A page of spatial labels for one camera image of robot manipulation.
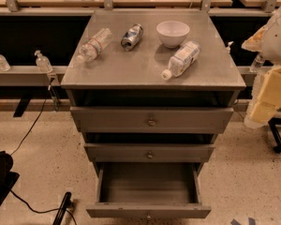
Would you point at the black object lower left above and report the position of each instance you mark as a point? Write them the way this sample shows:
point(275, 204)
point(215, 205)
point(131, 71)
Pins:
point(8, 178)

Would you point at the crushed silver blue can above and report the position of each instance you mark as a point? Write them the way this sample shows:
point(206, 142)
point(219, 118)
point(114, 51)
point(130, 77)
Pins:
point(132, 37)

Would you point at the right sanitizer pump bottle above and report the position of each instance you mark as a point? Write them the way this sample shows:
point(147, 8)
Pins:
point(228, 48)

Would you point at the black stand leg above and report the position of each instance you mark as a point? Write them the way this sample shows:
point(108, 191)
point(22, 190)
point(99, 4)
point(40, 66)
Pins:
point(66, 202)

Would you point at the grey top drawer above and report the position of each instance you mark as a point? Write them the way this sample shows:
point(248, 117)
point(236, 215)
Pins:
point(151, 120)

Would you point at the clear red label water bottle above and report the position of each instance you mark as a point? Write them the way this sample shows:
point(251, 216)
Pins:
point(94, 46)

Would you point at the upright clear water bottle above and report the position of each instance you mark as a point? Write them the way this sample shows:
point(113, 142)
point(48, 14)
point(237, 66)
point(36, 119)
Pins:
point(257, 63)

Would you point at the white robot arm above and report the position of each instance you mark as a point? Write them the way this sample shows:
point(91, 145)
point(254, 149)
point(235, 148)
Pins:
point(267, 41)

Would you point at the white ceramic bowl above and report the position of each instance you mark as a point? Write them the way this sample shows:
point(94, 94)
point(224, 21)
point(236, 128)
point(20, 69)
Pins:
point(172, 33)

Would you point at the blue label plastic bottle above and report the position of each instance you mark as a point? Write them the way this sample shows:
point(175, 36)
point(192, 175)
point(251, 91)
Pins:
point(182, 60)

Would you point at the grey open bottom drawer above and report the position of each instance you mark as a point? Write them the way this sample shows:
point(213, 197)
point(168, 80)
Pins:
point(148, 190)

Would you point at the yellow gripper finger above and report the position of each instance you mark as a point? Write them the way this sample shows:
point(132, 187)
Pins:
point(262, 112)
point(270, 92)

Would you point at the grey metal drawer cabinet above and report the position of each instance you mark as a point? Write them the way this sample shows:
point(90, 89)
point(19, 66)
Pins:
point(120, 78)

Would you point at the black right table leg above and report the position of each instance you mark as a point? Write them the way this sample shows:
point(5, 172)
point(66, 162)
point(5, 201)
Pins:
point(273, 123)

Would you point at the grey middle drawer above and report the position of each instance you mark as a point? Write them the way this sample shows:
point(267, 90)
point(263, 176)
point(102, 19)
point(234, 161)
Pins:
point(148, 152)

